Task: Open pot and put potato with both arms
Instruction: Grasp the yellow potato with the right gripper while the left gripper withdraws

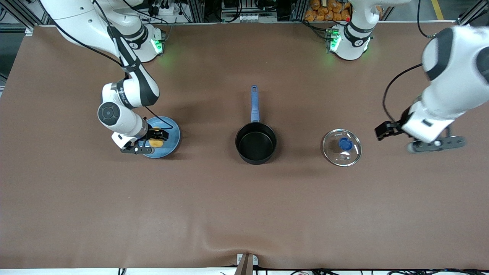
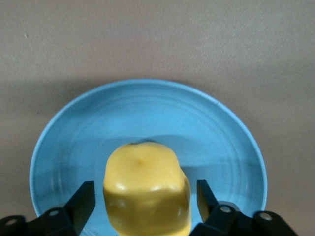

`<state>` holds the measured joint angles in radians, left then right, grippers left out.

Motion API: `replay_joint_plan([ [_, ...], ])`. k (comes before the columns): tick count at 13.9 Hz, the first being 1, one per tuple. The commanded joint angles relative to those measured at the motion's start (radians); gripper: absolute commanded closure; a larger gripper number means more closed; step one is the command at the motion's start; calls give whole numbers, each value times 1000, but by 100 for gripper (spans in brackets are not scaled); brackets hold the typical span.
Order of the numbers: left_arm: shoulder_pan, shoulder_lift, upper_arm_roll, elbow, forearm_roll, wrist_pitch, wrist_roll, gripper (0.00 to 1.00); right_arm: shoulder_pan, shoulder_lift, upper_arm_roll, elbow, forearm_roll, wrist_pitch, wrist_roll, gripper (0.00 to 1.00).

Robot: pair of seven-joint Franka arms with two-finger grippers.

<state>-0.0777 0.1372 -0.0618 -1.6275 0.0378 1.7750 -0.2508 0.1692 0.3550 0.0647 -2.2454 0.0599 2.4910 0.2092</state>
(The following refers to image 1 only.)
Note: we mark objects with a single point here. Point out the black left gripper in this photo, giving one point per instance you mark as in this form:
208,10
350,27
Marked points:
395,125

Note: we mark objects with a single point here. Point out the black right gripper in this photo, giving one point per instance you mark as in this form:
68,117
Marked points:
153,133

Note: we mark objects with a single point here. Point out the yellow potato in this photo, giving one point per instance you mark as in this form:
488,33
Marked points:
156,143

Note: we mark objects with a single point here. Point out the glass lid with blue knob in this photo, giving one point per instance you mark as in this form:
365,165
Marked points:
342,147

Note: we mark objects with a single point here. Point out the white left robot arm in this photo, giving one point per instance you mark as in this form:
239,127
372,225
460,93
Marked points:
450,88

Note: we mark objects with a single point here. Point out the blue plate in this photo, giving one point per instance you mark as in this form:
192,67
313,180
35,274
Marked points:
172,131

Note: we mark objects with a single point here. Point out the brown table mat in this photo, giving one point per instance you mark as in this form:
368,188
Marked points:
244,210

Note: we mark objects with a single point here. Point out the power strip with black plugs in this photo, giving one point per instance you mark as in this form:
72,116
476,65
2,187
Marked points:
164,9

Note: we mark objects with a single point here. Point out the white power strip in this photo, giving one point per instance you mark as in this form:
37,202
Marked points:
252,17

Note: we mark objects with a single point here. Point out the aluminium frame post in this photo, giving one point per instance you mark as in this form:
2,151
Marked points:
196,11
468,16
19,15

